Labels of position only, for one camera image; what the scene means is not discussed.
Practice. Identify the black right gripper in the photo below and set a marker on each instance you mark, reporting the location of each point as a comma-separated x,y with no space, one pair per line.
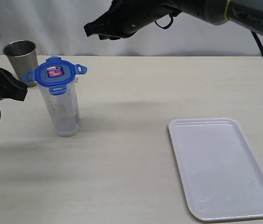
125,17

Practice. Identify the stainless steel cup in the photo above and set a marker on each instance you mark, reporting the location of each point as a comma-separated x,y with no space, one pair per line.
22,56

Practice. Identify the blue four-tab container lid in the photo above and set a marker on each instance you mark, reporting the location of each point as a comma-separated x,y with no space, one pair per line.
55,74

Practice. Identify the clear plastic container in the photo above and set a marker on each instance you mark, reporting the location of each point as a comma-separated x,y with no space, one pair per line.
62,106

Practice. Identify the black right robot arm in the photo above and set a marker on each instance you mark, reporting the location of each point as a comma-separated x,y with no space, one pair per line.
246,13

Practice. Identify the white plastic tray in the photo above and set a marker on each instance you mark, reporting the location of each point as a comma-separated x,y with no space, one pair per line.
220,176

